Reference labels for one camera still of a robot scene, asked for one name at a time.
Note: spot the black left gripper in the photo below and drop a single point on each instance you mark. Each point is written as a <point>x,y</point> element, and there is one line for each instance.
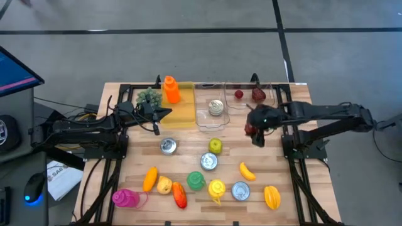
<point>147,111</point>

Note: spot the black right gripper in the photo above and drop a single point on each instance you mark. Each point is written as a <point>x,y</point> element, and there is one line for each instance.
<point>265,117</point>

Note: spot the dark red round fruit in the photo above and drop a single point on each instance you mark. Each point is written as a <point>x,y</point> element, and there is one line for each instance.
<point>249,129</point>

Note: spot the orange plastic bottle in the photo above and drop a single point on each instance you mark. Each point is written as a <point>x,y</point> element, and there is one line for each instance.
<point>171,90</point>

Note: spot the dark red pointed fruit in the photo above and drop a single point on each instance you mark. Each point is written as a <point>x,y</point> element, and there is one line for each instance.
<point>258,94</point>

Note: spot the small red plum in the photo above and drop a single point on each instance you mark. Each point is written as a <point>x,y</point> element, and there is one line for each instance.
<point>238,94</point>

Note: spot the colourful printed tin can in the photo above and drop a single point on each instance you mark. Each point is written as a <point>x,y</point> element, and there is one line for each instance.
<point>216,107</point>

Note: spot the yellow plastic bottle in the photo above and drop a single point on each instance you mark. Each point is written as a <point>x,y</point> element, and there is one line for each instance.
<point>216,189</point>

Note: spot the green plastic bottle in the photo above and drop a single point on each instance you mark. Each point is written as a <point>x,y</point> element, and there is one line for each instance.
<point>196,181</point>

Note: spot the pink plastic bottle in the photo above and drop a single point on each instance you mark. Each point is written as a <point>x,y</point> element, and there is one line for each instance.
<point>125,198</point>

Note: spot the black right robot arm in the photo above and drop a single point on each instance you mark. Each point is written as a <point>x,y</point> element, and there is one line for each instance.
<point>329,110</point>

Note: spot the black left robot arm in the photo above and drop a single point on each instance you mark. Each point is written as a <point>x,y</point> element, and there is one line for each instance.
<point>81,128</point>

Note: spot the yellow translucent plastic bin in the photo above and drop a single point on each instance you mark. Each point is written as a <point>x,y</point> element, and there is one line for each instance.
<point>182,114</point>

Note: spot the green succulent plant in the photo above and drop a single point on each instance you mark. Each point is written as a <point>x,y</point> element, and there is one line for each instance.
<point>150,94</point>

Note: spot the silver can green label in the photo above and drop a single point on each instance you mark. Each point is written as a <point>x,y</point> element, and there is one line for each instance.
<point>168,146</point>

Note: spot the yellow banana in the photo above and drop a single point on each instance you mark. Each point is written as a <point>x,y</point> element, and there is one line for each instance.
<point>247,172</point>

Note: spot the wide clear plastic bin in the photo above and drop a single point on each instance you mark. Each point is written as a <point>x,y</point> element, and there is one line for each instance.
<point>245,103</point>

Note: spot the green apple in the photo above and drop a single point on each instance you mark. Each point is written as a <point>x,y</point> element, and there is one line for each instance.
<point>215,146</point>

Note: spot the narrow clear plastic bin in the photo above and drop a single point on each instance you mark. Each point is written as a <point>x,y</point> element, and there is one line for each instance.
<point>207,124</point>

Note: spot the silver can blue label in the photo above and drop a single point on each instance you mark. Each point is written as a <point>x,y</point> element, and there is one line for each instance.
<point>209,161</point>

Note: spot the silver can red label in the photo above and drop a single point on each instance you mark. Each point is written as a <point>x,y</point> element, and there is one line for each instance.
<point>241,191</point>

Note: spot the yellow starfruit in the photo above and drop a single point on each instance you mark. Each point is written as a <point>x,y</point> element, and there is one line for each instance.
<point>272,197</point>

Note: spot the orange mango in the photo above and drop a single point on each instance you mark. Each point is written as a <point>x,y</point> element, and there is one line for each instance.
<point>150,179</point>

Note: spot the black power brick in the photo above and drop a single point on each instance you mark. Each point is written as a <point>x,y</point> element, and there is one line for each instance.
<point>91,108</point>

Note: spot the yellow pear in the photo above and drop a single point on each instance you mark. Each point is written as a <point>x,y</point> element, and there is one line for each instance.
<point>164,185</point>

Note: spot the white paper booklet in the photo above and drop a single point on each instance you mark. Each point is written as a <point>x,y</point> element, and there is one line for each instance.
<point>64,182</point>

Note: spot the grey stand foot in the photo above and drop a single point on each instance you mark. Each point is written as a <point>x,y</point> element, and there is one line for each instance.
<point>391,123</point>

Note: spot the black computer mouse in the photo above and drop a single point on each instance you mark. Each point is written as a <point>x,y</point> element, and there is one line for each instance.
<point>34,188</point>

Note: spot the computer monitor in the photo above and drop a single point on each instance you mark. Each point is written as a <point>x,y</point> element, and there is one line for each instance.
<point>12,75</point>

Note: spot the black cap with logo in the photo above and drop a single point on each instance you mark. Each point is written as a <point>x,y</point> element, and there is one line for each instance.
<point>7,132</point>

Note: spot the grey desk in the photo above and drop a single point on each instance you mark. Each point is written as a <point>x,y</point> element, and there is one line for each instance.
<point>15,175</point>

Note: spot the black keyboard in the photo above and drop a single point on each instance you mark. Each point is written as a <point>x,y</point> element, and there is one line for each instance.
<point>3,201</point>

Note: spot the black metal table frame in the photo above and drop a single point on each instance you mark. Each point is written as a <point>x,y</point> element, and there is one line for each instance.
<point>124,89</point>

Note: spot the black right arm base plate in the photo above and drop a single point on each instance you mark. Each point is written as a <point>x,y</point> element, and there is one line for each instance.
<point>314,153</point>

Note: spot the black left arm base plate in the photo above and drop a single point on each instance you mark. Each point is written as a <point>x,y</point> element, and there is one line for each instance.
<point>94,153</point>

